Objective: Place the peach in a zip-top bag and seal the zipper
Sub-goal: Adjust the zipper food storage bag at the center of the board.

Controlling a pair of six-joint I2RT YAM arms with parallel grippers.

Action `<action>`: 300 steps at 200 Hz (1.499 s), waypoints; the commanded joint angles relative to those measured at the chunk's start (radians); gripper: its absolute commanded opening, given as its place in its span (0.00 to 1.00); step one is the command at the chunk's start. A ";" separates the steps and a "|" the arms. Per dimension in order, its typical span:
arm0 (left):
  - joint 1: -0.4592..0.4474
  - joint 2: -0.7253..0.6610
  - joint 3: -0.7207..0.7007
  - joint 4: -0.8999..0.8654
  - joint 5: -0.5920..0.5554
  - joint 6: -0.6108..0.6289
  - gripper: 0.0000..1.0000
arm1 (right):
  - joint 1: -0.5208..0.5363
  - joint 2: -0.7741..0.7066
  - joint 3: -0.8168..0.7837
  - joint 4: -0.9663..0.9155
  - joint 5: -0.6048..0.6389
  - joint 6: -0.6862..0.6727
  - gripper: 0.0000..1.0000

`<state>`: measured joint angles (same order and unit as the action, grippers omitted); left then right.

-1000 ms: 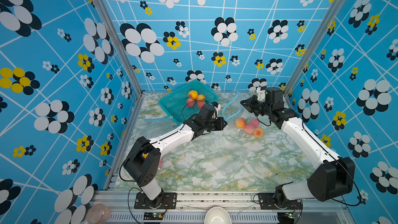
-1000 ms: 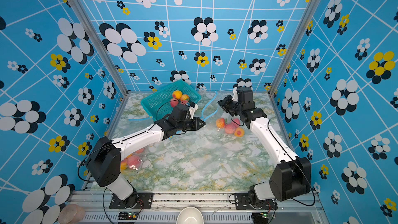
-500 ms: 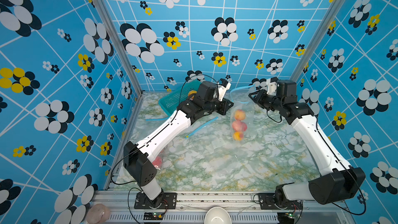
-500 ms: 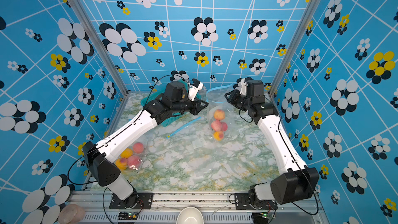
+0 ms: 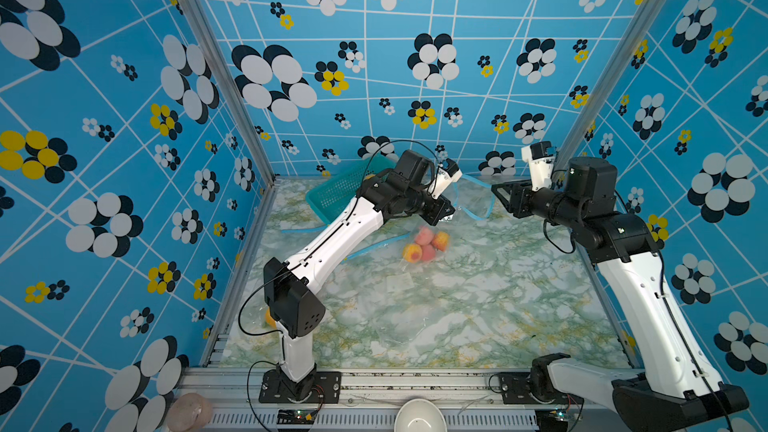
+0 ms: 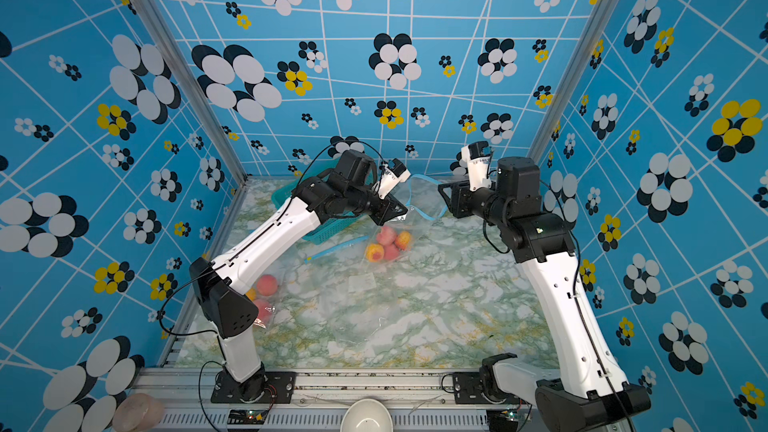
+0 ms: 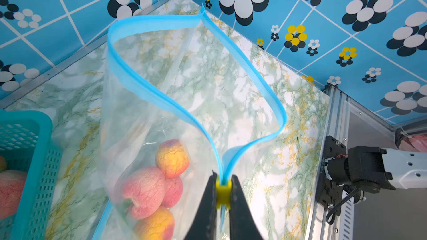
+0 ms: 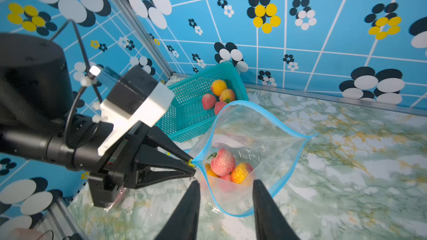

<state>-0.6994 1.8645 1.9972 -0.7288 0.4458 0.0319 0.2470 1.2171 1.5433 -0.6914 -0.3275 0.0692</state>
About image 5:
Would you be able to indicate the pink fuzzy peach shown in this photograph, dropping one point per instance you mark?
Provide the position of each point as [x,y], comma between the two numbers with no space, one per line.
[424,237]

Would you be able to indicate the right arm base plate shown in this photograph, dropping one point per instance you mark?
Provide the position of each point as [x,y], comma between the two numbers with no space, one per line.
[520,388]

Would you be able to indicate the aluminium front rail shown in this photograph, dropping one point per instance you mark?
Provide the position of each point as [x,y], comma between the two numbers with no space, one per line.
[243,399]

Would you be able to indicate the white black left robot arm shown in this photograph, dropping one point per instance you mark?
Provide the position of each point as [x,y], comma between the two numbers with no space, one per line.
[291,286]

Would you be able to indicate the white bowl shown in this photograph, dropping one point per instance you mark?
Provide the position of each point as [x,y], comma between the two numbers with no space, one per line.
[420,415]

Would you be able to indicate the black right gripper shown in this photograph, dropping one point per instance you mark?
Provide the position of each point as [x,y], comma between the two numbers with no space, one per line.
[522,191]

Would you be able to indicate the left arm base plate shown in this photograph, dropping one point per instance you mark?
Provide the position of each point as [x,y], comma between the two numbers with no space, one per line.
[300,387]

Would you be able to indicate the pink lumpy object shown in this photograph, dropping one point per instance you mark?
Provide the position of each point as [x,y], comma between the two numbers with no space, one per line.
[191,412]

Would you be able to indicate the clear zip bag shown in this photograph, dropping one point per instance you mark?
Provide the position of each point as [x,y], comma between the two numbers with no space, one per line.
[474,203]
[376,246]

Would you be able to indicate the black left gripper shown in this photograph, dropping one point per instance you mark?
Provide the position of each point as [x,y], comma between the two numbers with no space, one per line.
[439,211]

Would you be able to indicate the yellow round peach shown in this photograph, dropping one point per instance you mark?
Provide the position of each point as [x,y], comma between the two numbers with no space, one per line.
[412,253]

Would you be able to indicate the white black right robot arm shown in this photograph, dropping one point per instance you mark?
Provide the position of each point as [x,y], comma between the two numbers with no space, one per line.
[677,387]

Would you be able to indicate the teal plastic mesh basket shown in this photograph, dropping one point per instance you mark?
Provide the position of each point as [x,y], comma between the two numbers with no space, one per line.
[329,199]

